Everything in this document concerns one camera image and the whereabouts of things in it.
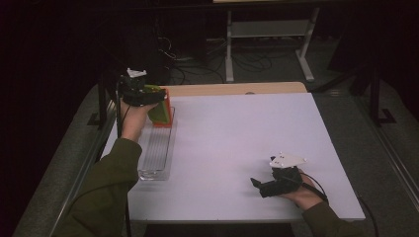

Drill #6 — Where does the person's left hand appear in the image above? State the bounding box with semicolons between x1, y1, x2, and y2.
120;99;158;143

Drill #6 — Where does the black metal stand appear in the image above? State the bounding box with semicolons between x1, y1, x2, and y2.
87;70;122;130
369;65;398;127

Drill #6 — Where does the clear plastic tray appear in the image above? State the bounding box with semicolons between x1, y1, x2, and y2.
137;107;178;182

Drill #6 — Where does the right hand-held gripper cable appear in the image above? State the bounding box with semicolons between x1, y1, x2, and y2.
299;172;379;237

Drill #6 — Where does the white metal desk frame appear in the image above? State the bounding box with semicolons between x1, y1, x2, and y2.
225;7;320;83

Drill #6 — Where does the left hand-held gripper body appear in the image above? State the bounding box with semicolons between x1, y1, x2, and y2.
118;67;152;108

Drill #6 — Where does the orange phone case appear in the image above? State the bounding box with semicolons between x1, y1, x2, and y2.
152;88;174;128

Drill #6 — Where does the metal floor rail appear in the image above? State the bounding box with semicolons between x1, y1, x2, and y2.
355;95;419;211
48;98;123;237

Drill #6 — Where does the person's right hand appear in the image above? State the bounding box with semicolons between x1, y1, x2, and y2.
280;174;325;211

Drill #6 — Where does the tangle of black floor cables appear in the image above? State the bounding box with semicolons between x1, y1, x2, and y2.
154;33;275;85

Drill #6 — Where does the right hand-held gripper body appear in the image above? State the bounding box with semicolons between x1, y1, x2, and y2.
260;151;308;198

